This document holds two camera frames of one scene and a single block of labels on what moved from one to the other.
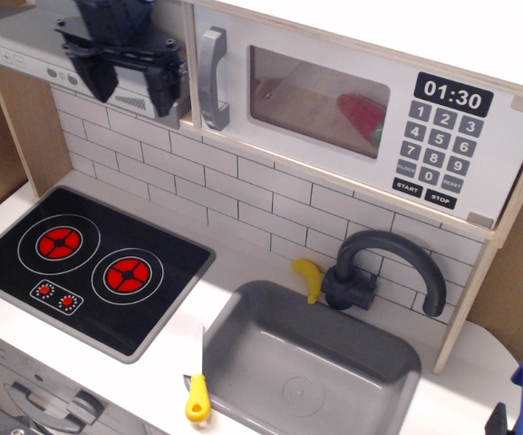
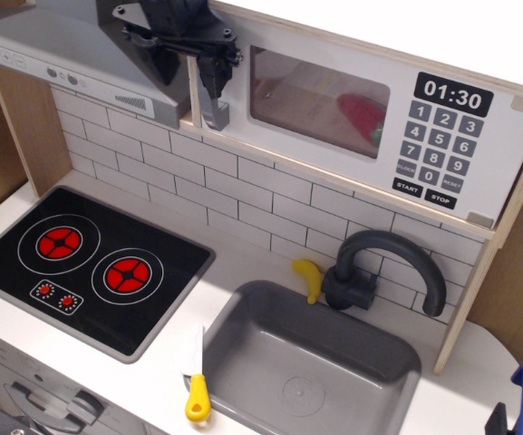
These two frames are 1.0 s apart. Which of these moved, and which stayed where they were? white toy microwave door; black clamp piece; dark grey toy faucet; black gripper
Moved: black gripper
Stayed: white toy microwave door; dark grey toy faucet; black clamp piece
